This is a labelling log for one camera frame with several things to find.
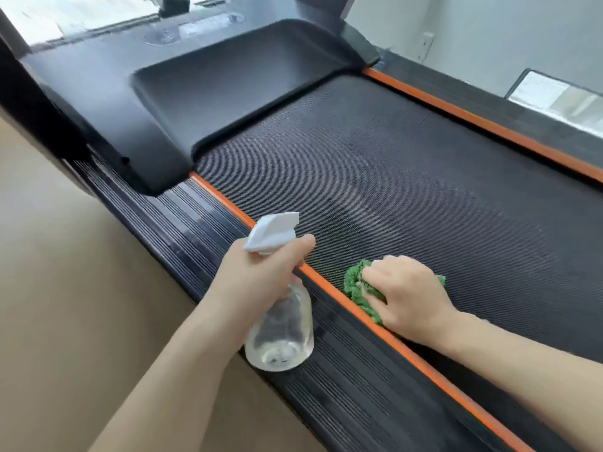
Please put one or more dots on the black-framed low window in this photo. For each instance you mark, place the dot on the black-framed low window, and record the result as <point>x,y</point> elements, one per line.
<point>537,89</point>

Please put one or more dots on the person's right hand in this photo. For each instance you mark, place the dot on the person's right hand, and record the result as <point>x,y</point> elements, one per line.
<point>414,301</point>

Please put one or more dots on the grey metal bracket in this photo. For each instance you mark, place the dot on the grey metal bracket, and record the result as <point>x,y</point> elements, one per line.
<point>426,46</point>

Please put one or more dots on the person's left forearm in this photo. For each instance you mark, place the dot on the person's left forearm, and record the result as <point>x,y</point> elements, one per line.
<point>165,395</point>

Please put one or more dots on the person's right forearm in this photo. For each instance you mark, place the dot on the person's right forearm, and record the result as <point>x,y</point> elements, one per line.
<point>532,371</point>

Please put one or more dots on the person's left hand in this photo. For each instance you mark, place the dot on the person's left hand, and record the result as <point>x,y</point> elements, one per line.
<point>249,291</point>

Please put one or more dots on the green cloth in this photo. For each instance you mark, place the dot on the green cloth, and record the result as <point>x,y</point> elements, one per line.
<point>355,287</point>

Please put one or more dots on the clear spray bottle white trigger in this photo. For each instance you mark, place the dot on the clear spray bottle white trigger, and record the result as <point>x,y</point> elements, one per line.
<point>280,343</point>

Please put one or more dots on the black orange-striped treadmill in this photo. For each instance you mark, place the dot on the black orange-striped treadmill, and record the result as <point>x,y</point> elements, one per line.
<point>377,160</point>

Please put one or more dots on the black window frame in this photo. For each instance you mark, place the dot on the black window frame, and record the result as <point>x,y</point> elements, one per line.
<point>174,4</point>

